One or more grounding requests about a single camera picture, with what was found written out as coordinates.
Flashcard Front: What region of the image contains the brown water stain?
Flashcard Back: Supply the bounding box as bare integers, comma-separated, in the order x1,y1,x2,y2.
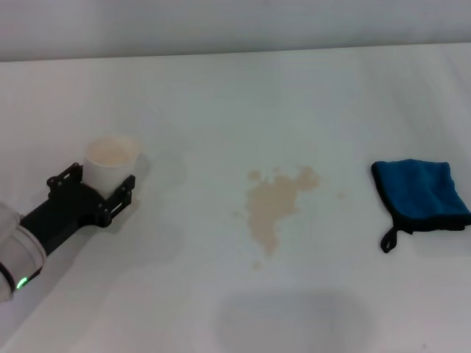
231,165,347,269

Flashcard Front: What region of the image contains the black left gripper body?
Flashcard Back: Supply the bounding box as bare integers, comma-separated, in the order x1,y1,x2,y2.
19,182,111,259

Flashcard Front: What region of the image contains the blue rag with black trim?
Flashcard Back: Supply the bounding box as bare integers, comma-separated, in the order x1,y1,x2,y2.
370,158,471,254

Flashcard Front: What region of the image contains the white paper cup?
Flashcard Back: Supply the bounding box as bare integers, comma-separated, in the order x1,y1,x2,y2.
82,135,143,194

